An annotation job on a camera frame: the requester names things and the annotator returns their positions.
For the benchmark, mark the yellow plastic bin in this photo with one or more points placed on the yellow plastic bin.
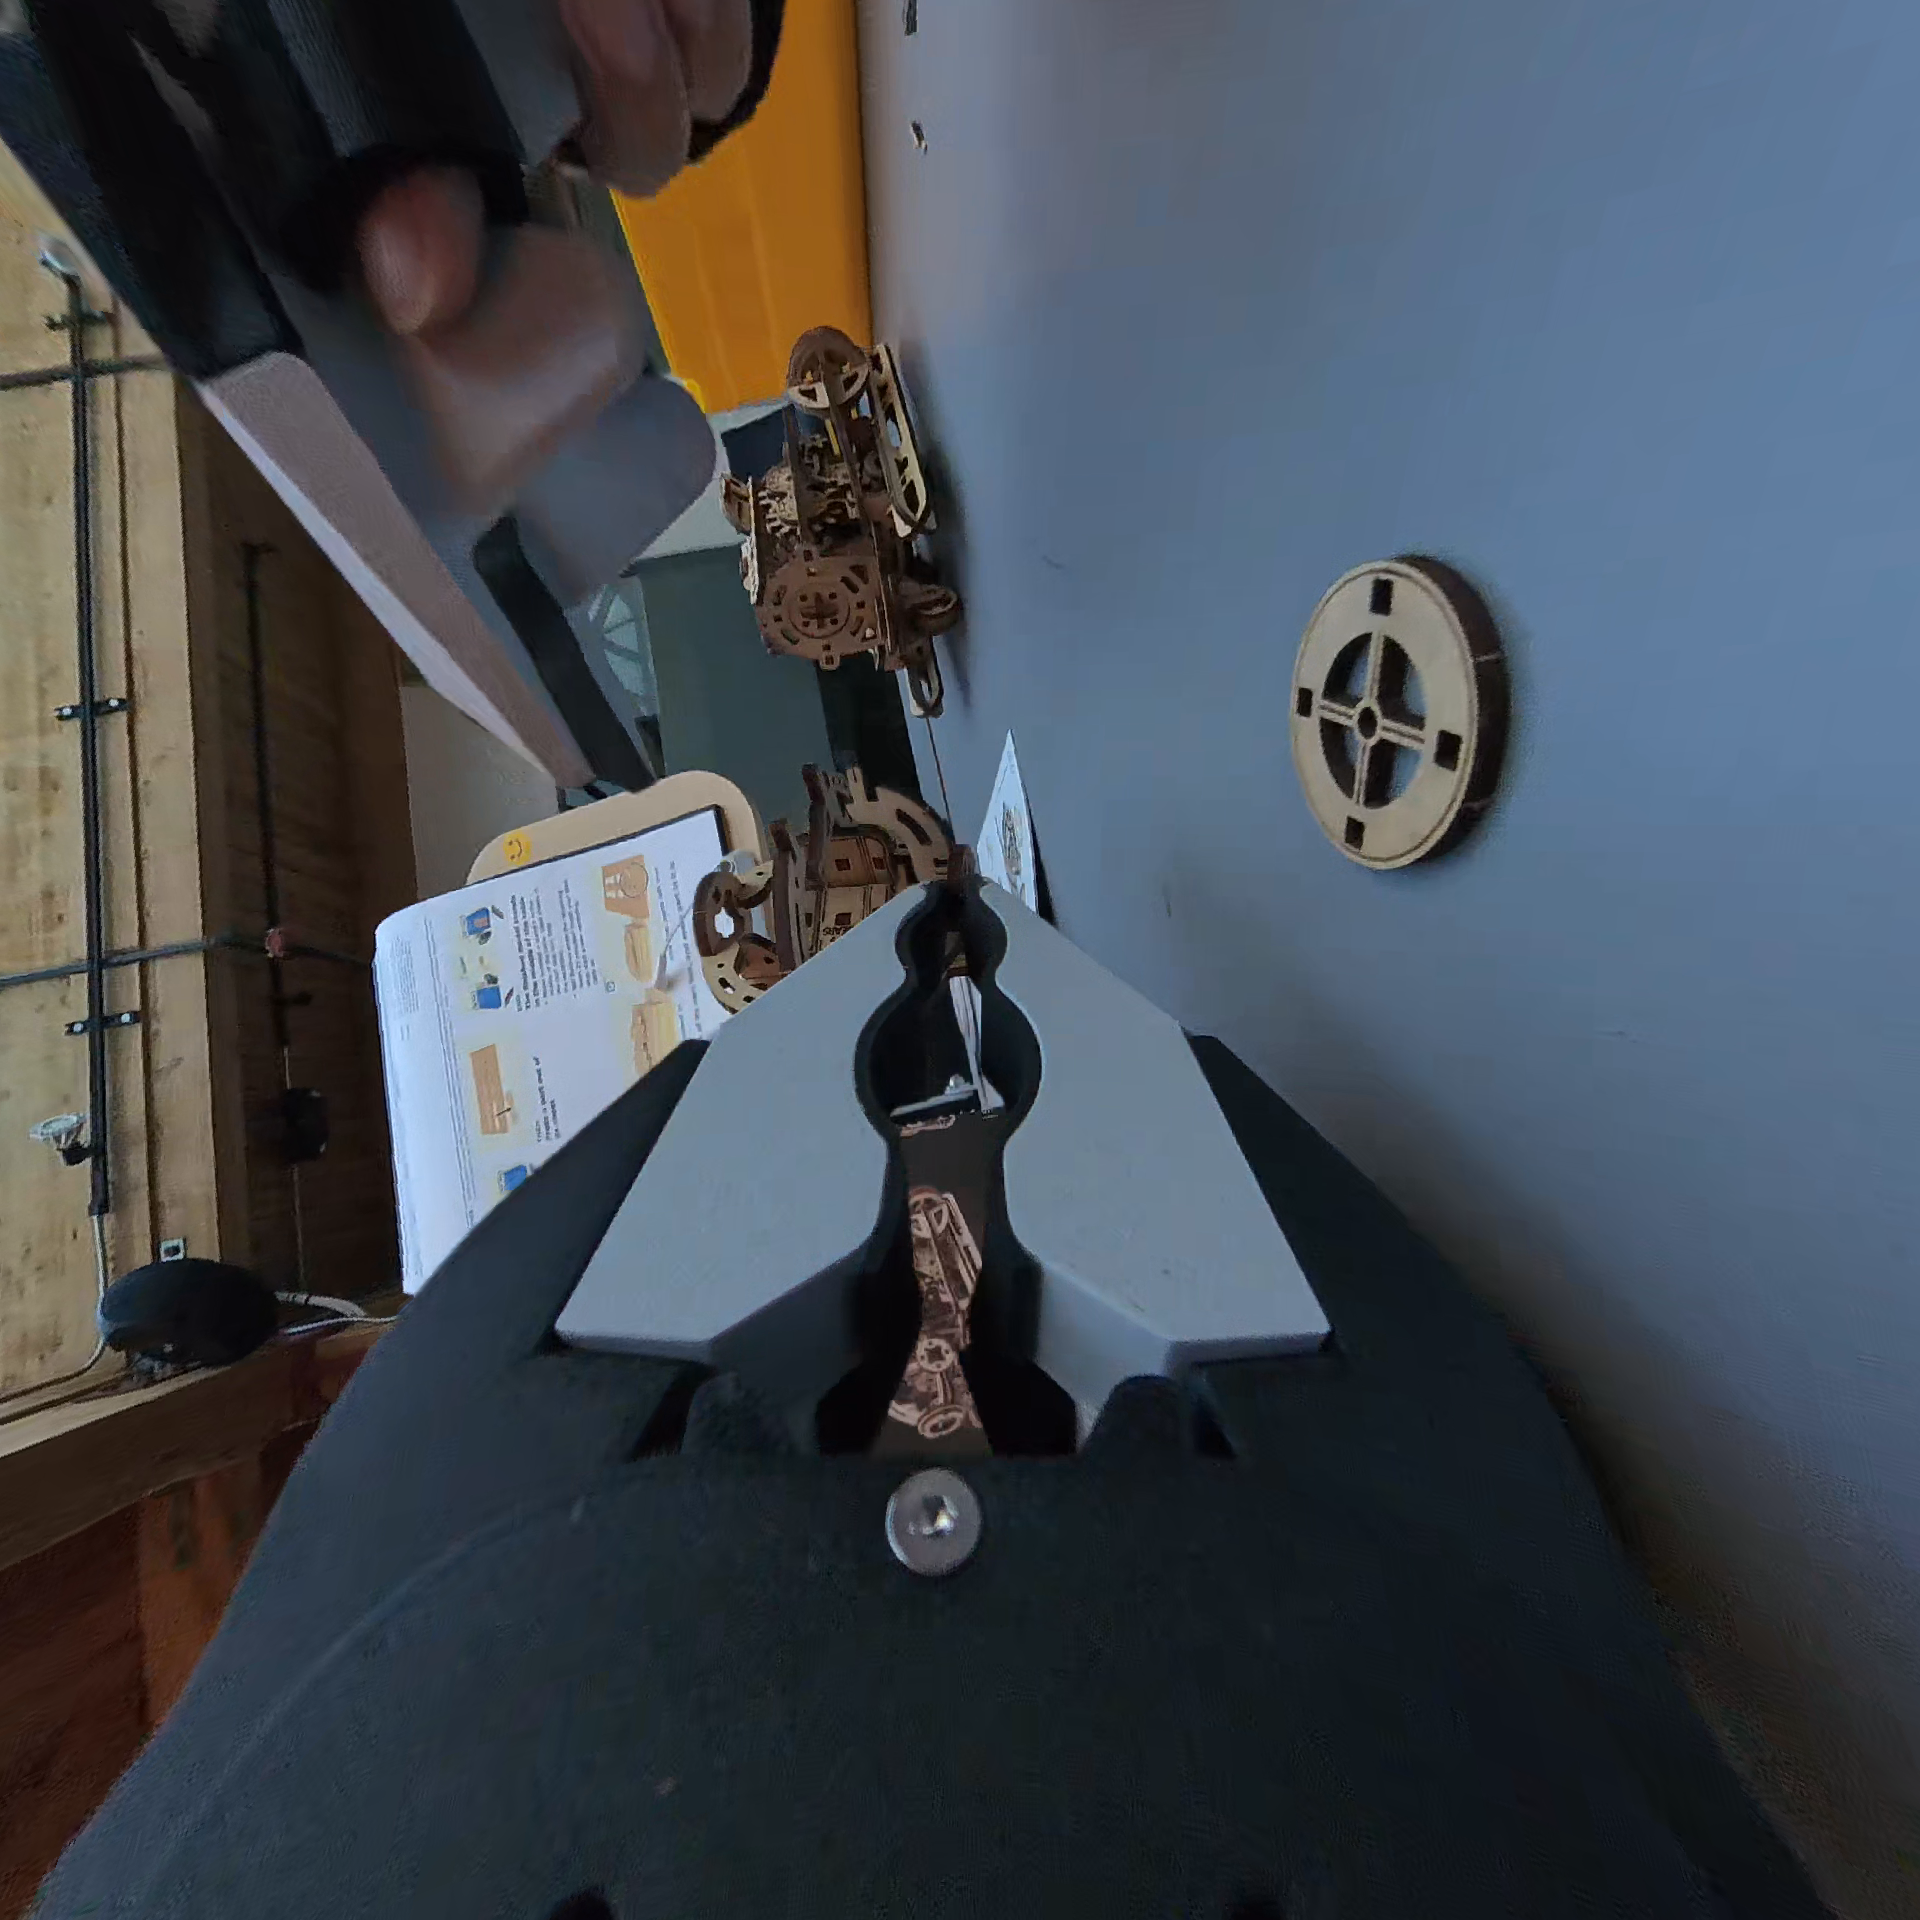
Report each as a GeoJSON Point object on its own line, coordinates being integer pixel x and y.
{"type": "Point", "coordinates": [765, 225]}

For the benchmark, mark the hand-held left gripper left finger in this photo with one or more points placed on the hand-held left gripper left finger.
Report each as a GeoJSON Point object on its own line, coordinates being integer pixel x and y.
{"type": "Point", "coordinates": [720, 1200]}

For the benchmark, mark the white assembly instruction booklet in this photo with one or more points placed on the white assembly instruction booklet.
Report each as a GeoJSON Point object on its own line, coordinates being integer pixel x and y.
{"type": "Point", "coordinates": [1010, 825]}

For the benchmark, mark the large wooden mechanical model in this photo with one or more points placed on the large wooden mechanical model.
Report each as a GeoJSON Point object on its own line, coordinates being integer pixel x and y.
{"type": "Point", "coordinates": [819, 600]}

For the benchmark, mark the black round device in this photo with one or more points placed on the black round device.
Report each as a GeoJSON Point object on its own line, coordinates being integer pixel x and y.
{"type": "Point", "coordinates": [188, 1308]}

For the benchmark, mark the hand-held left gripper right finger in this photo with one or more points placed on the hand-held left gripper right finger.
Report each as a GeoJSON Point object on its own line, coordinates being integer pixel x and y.
{"type": "Point", "coordinates": [1171, 1200]}

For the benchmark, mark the laminated instruction sheet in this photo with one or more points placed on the laminated instruction sheet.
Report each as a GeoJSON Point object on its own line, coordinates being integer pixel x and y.
{"type": "Point", "coordinates": [511, 1049]}

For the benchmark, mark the person's right hand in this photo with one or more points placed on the person's right hand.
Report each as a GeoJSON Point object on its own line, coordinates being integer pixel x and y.
{"type": "Point", "coordinates": [661, 90]}

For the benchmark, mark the spoked wooden wheel disc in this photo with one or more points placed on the spoked wooden wheel disc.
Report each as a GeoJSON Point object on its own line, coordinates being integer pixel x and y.
{"type": "Point", "coordinates": [1315, 664]}

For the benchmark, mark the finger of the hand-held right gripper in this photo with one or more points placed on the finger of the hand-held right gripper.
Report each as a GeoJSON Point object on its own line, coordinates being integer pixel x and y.
{"type": "Point", "coordinates": [406, 555]}

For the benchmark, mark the small wooden model assembly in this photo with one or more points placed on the small wooden model assembly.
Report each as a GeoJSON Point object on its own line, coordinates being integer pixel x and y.
{"type": "Point", "coordinates": [848, 869]}

